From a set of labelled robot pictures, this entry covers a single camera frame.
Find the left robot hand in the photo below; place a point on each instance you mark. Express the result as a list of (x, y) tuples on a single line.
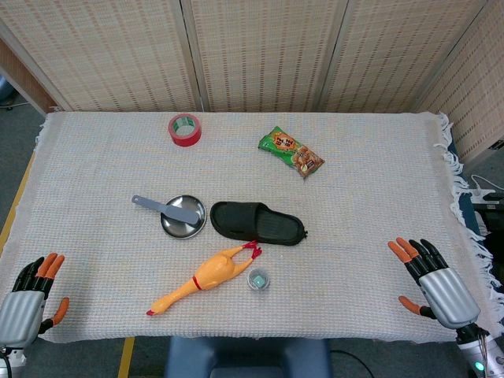
[(19, 315)]

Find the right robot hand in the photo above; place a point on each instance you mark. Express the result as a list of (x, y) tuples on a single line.
[(445, 295)]

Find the black slipper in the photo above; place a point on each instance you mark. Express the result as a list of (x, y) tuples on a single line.
[(258, 223)]

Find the white power strip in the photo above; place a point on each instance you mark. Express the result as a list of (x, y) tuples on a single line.
[(484, 195)]

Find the small clear plastic cup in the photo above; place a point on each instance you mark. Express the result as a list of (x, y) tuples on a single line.
[(258, 280)]

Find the round steel plate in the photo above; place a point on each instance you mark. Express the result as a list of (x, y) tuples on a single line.
[(185, 220)]

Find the yellow rubber chicken toy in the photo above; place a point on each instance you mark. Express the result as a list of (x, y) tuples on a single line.
[(208, 277)]

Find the green snack bag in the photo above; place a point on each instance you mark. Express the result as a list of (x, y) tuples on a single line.
[(291, 151)]

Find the white woven tablecloth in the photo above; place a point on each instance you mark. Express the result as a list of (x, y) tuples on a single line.
[(244, 189)]

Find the red tape roll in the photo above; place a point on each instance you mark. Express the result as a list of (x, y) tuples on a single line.
[(185, 130)]

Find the bamboo folding screen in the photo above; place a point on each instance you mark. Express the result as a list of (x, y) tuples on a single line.
[(252, 55)]

